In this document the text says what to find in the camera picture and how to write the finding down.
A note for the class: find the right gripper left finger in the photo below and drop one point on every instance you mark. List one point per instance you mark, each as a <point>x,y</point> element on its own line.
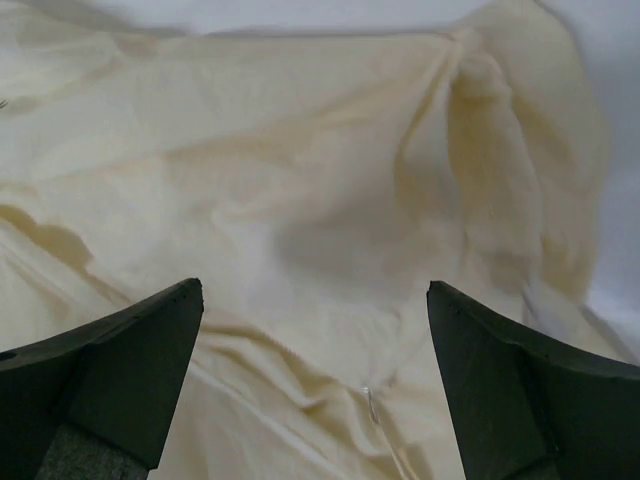
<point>97,401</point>

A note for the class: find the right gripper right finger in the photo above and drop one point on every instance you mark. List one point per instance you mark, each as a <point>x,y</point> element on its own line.
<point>526,406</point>

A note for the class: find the cream fabric jacket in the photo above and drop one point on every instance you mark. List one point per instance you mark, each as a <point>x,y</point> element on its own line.
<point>315,187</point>

